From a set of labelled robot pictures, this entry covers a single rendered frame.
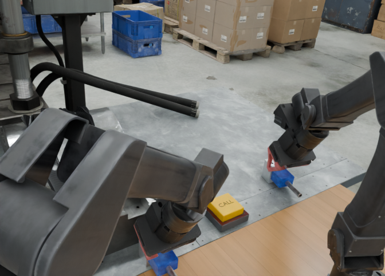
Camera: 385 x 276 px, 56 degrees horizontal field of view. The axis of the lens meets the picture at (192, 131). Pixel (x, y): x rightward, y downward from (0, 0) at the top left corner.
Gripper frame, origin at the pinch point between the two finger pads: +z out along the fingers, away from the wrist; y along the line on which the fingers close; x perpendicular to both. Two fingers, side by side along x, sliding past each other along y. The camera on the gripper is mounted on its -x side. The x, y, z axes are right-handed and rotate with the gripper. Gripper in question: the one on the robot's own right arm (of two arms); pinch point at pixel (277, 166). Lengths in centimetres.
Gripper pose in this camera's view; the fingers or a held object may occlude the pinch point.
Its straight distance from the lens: 98.3
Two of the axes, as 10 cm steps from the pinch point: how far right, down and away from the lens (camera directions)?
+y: -9.2, 1.2, -3.7
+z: -2.6, 5.2, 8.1
